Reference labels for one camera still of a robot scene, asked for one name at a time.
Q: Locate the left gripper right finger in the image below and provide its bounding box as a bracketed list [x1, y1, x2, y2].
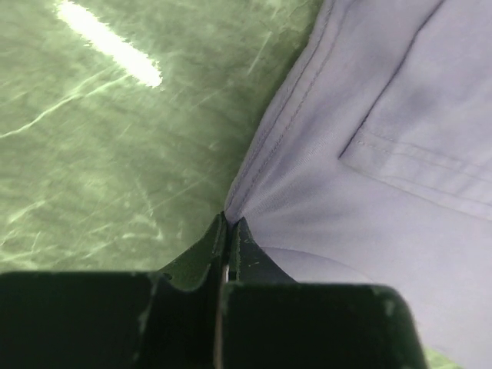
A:
[221, 220, 427, 368]

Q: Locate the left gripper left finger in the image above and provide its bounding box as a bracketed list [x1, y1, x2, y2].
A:
[1, 214, 228, 368]

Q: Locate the lilac purple t-shirt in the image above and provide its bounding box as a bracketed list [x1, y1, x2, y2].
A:
[224, 1, 491, 368]

